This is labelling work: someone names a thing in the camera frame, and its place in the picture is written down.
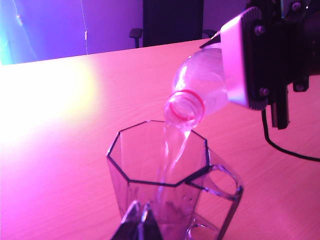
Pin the clear faceted glass mug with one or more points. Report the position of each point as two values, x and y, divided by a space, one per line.
155 175

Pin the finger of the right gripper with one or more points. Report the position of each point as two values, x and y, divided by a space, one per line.
237 62
212 41

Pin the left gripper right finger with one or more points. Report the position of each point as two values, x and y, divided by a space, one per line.
150 225

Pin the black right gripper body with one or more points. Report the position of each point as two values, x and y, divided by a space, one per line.
295 45

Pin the black office chair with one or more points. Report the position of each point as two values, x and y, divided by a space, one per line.
172 22

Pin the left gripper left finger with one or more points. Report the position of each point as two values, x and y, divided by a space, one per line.
131 222

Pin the clear mineral water bottle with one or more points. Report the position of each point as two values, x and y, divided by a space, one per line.
200 75

